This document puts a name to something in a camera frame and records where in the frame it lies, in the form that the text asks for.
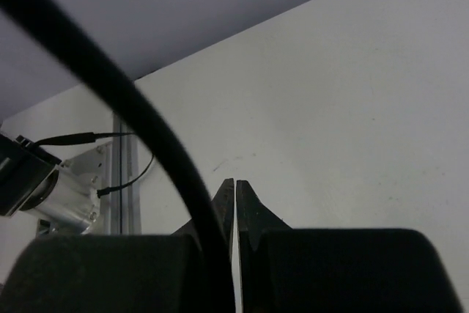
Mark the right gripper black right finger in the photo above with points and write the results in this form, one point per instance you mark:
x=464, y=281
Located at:
x=283, y=269

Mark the black headphones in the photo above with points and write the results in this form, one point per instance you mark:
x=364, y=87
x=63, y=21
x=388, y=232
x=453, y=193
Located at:
x=46, y=23

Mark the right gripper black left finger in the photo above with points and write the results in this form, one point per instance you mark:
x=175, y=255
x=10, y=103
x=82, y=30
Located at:
x=90, y=273

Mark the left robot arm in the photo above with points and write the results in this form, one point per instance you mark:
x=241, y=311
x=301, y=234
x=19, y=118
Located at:
x=34, y=181

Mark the left metal base bracket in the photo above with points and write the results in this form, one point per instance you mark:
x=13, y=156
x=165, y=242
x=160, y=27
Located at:
x=91, y=166

